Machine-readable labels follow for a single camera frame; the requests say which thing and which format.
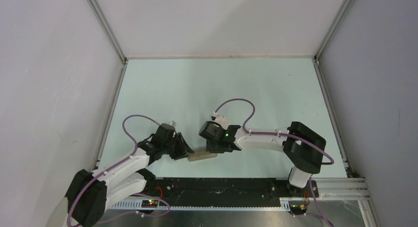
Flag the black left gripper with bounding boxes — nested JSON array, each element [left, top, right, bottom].
[[162, 132, 194, 161]]

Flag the beige remote control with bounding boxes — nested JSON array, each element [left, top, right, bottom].
[[188, 149, 218, 162]]

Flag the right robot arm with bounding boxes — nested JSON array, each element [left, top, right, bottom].
[[199, 121, 334, 196]]

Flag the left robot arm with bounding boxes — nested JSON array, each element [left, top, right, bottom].
[[64, 123, 194, 227]]

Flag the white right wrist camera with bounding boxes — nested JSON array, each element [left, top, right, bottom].
[[211, 112, 229, 130]]

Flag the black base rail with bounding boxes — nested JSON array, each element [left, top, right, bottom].
[[141, 178, 319, 208]]

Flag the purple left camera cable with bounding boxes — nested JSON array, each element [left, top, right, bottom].
[[67, 114, 162, 227]]

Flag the purple camera cable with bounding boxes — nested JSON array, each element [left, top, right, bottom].
[[67, 114, 162, 227], [213, 98, 335, 166]]

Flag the white slotted cable duct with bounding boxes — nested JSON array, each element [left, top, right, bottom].
[[111, 199, 291, 211]]

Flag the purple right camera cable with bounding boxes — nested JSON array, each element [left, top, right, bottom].
[[213, 98, 335, 166]]

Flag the left aluminium frame post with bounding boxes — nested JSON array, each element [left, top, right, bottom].
[[87, 0, 127, 64]]

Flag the aluminium frame post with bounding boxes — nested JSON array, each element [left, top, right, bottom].
[[87, 0, 127, 64], [314, 0, 355, 61]]

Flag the right aluminium frame post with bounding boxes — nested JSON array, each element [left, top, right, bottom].
[[314, 0, 355, 61]]

